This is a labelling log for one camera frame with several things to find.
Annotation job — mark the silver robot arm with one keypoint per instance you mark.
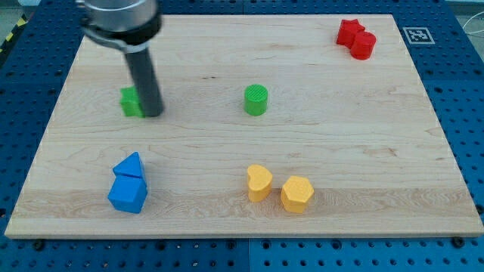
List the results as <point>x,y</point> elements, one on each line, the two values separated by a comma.
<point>124,25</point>

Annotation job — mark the wooden board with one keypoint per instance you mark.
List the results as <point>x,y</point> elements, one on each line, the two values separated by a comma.
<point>362,131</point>

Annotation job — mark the green cylinder block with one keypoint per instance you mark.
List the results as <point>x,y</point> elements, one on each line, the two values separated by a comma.
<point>255,99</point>

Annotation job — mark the yellow heart block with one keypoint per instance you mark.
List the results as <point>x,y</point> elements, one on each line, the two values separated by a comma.
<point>259,180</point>

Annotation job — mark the yellow hexagon block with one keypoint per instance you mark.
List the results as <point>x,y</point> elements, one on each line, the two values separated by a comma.
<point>296,193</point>

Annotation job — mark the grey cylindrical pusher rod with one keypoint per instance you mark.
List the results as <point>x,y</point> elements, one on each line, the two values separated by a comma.
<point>144,78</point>

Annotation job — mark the blue triangle block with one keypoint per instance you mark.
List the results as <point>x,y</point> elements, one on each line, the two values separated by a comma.
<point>131,167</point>

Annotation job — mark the green star block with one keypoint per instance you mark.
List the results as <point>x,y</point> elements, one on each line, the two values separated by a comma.
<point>130,102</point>

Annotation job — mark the blue cube block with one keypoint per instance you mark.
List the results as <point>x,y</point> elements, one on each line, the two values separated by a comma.
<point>128,194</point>

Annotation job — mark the red star block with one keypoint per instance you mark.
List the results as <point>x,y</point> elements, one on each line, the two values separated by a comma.
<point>347,32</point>

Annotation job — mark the red cylinder block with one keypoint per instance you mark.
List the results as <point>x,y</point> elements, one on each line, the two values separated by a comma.
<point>363,45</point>

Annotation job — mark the white fiducial marker tag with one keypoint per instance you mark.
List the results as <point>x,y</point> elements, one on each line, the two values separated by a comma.
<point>416,35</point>

